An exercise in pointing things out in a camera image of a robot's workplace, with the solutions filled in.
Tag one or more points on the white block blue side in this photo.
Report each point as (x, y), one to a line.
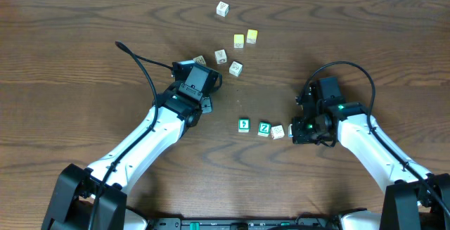
(290, 130)

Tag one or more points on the white block centre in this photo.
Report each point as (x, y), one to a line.
(236, 68)

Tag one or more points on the yellow block right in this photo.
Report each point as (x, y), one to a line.
(251, 36)

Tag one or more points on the white block red side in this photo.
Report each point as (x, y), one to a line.
(277, 132)

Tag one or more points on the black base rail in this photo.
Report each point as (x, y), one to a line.
(307, 222)

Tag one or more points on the white block yellow side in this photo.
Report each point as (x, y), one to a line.
(200, 60)

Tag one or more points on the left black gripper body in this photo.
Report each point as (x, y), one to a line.
(206, 104)

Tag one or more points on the white block black drawing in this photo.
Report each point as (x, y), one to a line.
(220, 56)

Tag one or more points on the yellow block left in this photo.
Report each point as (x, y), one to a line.
(238, 41)

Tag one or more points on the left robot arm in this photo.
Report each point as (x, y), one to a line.
(95, 197)

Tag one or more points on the far white block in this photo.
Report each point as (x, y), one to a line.
(222, 9)

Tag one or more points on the green Z block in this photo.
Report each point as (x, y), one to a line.
(264, 129)

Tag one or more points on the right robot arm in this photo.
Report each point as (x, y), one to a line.
(414, 198)

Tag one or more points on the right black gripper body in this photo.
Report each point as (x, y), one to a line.
(309, 131)

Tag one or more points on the green lightning block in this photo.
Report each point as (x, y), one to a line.
(243, 125)

